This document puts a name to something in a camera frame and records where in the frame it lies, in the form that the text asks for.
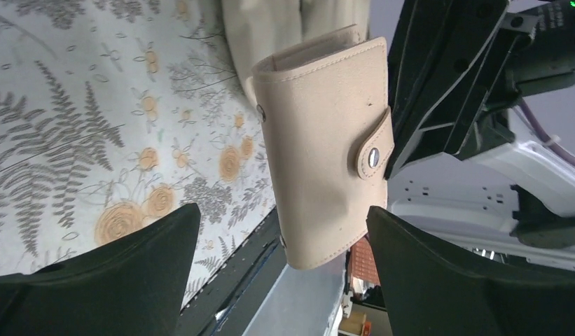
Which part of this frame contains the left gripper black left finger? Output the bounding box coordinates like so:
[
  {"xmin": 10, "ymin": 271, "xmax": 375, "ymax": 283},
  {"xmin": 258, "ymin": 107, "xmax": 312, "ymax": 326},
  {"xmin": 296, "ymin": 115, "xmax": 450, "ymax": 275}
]
[{"xmin": 0, "ymin": 204, "xmax": 200, "ymax": 335}]

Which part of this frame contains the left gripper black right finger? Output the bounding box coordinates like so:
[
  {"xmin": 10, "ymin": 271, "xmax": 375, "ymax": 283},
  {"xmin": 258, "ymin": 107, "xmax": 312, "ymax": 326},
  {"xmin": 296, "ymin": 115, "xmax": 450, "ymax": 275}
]
[{"xmin": 366, "ymin": 206, "xmax": 575, "ymax": 335}]

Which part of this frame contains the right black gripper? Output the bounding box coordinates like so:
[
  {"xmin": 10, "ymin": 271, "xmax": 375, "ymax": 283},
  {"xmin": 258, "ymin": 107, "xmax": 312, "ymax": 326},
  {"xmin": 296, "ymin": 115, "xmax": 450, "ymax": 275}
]
[{"xmin": 385, "ymin": 1, "xmax": 575, "ymax": 179}]

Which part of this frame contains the tan wooden square block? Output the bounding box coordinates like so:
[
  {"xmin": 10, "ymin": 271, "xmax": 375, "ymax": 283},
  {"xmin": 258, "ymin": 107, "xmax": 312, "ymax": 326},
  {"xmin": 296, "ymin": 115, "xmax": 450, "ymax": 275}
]
[{"xmin": 247, "ymin": 25, "xmax": 394, "ymax": 270}]

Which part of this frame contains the beige canvas student bag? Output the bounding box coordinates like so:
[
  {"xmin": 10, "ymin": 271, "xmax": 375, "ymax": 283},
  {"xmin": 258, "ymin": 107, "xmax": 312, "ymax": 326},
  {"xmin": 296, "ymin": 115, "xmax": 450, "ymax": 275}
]
[{"xmin": 221, "ymin": 0, "xmax": 371, "ymax": 87}]

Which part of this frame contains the floral patterned table mat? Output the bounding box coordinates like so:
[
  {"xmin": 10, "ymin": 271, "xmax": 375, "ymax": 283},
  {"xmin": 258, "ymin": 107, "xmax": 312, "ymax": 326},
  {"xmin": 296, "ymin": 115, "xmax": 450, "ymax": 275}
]
[{"xmin": 0, "ymin": 1, "xmax": 275, "ymax": 302}]

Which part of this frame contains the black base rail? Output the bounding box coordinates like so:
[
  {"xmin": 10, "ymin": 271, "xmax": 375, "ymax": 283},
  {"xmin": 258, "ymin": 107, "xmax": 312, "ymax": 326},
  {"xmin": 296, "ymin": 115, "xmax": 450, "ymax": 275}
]
[{"xmin": 174, "ymin": 209, "xmax": 286, "ymax": 336}]

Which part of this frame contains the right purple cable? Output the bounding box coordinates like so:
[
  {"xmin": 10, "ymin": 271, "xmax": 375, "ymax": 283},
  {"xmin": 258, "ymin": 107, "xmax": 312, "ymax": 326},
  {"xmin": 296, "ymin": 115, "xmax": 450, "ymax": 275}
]
[{"xmin": 516, "ymin": 97, "xmax": 575, "ymax": 174}]

